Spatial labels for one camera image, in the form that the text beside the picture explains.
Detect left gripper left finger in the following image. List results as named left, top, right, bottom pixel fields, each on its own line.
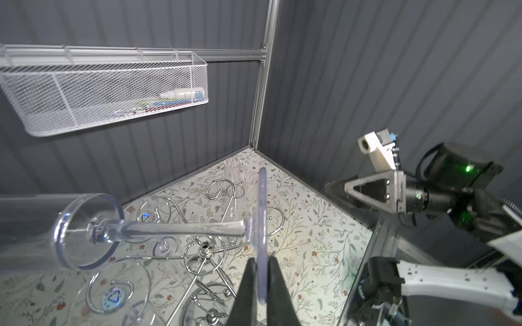
left=225, top=258, right=258, bottom=326

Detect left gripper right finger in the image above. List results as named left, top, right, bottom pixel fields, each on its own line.
left=267, top=256, right=301, bottom=326

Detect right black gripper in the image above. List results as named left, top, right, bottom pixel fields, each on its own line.
left=325, top=171, right=457, bottom=214

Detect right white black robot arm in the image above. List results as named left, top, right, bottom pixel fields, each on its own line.
left=325, top=142, right=521, bottom=325

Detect chrome wine glass rack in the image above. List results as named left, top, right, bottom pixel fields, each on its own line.
left=83, top=177, right=286, bottom=326

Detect floral table mat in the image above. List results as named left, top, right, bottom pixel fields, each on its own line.
left=1, top=149, right=372, bottom=325

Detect items in white basket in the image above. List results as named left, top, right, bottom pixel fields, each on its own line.
left=109, top=87, right=208, bottom=118

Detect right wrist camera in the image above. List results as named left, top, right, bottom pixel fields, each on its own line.
left=358, top=128, right=400, bottom=173

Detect white wire mesh basket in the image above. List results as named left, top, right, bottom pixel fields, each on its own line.
left=1, top=45, right=209, bottom=137

